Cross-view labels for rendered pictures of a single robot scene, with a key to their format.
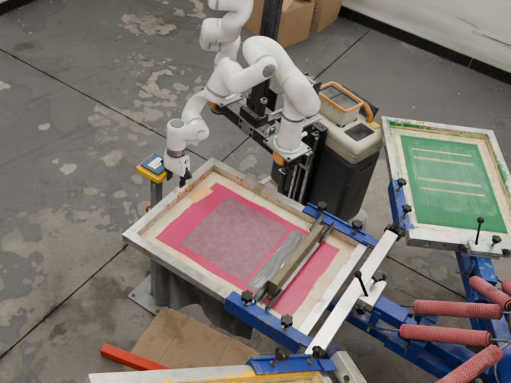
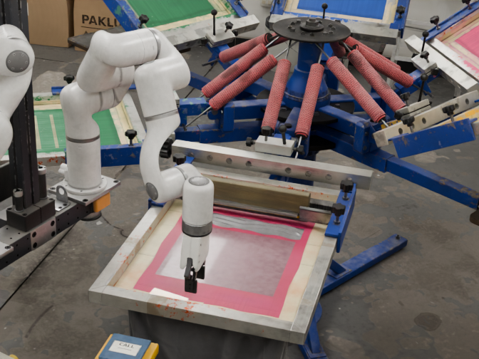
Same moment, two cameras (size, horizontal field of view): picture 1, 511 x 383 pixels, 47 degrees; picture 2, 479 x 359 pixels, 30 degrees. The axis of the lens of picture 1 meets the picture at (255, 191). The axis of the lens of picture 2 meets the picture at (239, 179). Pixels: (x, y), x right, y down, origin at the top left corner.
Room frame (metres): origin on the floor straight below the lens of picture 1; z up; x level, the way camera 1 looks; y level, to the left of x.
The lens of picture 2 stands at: (1.99, 2.20, 2.35)
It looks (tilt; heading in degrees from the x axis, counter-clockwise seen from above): 27 degrees down; 258
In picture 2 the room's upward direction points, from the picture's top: 3 degrees clockwise
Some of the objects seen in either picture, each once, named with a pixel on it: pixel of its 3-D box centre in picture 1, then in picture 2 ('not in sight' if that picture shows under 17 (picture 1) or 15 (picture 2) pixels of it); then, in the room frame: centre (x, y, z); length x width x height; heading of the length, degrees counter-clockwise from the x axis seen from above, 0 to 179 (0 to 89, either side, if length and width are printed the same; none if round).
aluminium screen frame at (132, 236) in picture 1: (249, 241); (234, 241); (1.52, -0.01, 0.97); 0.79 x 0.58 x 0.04; 64
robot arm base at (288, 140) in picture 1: (293, 128); (79, 159); (1.96, -0.11, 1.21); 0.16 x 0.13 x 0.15; 138
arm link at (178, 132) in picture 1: (187, 133); (191, 191); (1.70, 0.29, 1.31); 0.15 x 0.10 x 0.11; 121
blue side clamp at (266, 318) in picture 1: (263, 321); (340, 218); (1.17, -0.10, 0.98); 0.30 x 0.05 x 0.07; 64
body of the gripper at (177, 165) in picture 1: (176, 159); (196, 243); (1.69, 0.32, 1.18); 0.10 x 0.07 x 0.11; 64
